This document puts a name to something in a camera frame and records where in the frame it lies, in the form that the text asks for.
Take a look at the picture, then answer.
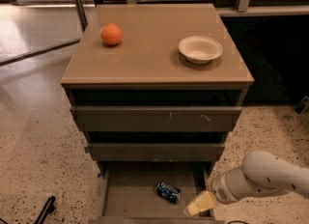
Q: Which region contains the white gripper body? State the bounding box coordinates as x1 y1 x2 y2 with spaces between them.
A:
210 166 250 204

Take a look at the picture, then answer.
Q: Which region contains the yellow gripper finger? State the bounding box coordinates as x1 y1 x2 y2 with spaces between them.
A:
183 190 217 216

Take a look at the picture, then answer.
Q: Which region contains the blue pepsi can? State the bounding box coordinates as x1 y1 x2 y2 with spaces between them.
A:
156 182 182 204

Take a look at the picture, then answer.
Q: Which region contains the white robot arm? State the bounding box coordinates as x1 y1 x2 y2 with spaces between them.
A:
183 151 309 216

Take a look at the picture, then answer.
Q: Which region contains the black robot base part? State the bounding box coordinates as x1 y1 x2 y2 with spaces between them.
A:
34 196 56 224

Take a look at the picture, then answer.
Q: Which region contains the open grey bottom drawer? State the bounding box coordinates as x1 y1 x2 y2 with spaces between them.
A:
89 162 224 224

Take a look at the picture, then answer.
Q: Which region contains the grey lower middle drawer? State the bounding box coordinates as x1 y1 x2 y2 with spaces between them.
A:
87 143 225 162

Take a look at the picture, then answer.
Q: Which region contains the grey drawer cabinet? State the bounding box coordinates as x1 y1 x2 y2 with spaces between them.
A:
60 3 255 179

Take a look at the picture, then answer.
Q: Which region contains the dark object right floor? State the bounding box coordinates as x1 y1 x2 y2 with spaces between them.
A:
295 96 309 114

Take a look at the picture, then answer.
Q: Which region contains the white paper bowl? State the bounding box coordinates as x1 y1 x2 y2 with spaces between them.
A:
178 36 223 65

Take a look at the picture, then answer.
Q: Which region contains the orange fruit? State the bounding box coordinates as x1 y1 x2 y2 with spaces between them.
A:
100 23 123 45

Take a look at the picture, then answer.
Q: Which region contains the diagonal metal floor bar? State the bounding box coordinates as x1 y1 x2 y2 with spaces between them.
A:
0 0 88 67

